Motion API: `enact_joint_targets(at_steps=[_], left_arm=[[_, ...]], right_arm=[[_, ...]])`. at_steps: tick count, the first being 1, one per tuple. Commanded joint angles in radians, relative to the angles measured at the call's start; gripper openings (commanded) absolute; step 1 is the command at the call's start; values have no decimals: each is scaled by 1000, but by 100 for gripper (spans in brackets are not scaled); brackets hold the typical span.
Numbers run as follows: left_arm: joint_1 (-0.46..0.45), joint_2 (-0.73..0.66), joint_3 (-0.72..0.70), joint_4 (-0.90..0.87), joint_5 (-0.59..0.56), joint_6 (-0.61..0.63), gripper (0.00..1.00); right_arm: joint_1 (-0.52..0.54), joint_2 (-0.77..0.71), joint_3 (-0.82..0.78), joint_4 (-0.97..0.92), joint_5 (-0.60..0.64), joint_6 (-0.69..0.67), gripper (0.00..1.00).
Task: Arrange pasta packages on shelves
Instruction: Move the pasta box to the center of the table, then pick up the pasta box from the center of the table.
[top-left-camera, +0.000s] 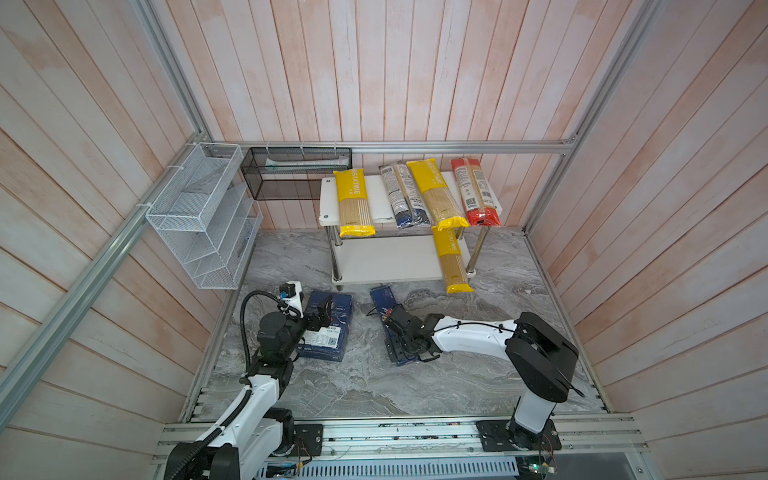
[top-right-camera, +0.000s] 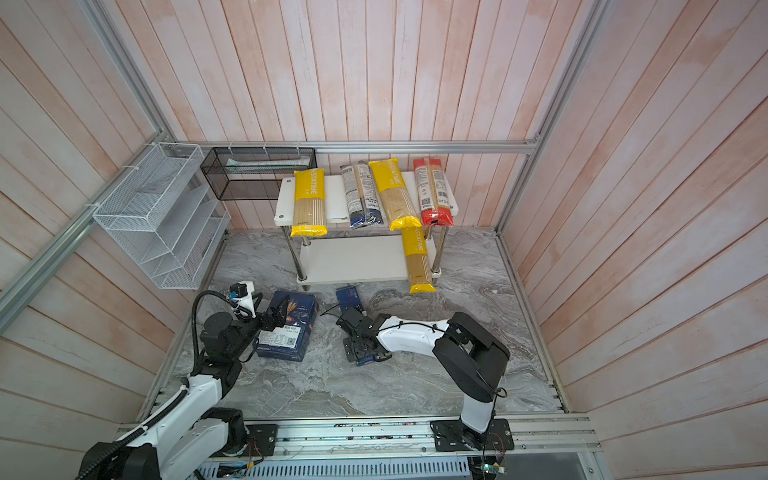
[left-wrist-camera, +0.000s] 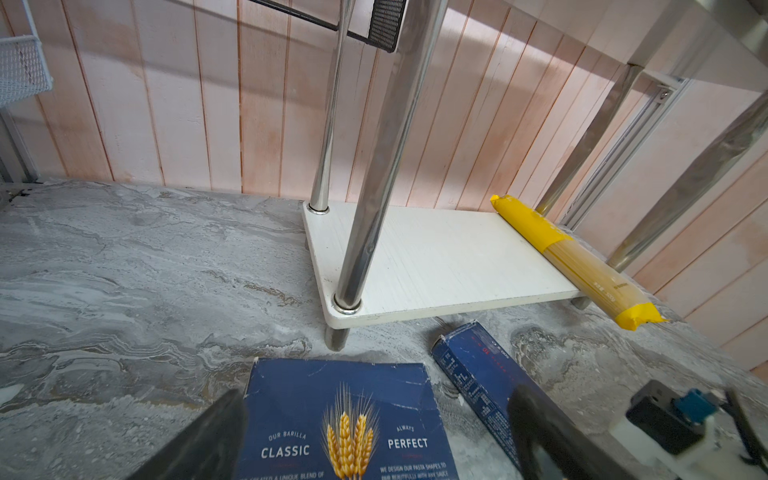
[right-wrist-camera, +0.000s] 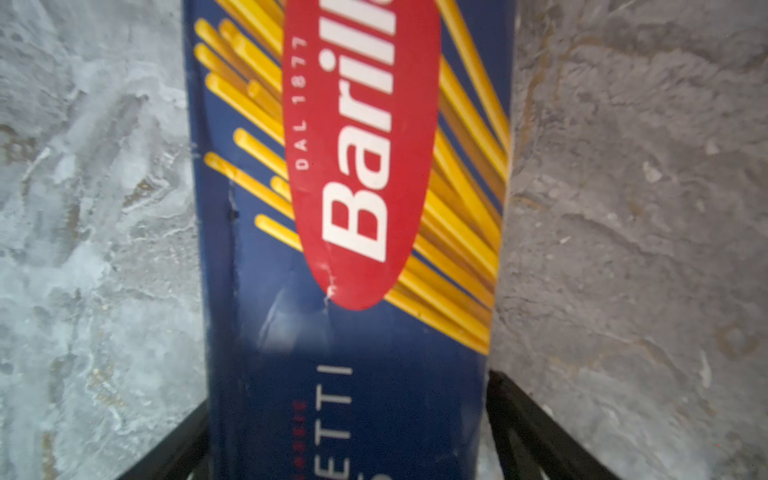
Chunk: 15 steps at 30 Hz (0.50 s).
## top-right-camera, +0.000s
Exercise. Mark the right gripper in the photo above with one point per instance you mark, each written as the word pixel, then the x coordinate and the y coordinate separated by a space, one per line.
pixel 352 350

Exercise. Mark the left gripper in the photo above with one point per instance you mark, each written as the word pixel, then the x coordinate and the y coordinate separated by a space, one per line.
pixel 279 318

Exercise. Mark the blue Barilla pasta box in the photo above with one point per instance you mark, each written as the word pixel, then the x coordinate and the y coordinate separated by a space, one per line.
pixel 289 342

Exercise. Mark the blue spaghetti bag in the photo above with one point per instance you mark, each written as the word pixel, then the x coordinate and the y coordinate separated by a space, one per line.
pixel 348 298

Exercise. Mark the yellow pasta package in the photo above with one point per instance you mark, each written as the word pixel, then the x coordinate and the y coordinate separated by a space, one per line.
pixel 417 262
pixel 309 218
pixel 394 195

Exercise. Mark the brown blue spaghetti package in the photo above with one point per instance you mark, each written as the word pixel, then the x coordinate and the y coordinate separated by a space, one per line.
pixel 361 196

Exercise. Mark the red spaghetti package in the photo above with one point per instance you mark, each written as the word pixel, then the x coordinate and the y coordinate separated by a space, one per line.
pixel 432 187

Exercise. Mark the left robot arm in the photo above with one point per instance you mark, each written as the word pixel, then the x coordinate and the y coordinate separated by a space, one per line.
pixel 191 426

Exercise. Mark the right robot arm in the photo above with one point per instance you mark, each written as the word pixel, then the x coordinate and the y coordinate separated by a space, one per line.
pixel 474 359

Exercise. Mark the white two-tier shelf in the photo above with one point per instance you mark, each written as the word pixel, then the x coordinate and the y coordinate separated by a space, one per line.
pixel 351 256

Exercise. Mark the black mesh basket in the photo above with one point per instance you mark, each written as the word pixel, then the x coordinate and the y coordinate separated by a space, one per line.
pixel 253 173

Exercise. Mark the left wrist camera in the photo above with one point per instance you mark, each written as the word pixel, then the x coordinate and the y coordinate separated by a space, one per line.
pixel 241 297

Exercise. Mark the white wire mesh rack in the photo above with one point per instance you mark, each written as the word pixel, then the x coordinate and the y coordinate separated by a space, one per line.
pixel 170 227

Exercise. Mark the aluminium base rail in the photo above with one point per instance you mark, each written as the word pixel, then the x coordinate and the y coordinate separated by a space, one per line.
pixel 524 446

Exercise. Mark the aluminium frame horizontal bar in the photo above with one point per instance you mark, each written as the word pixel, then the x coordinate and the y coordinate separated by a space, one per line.
pixel 392 147

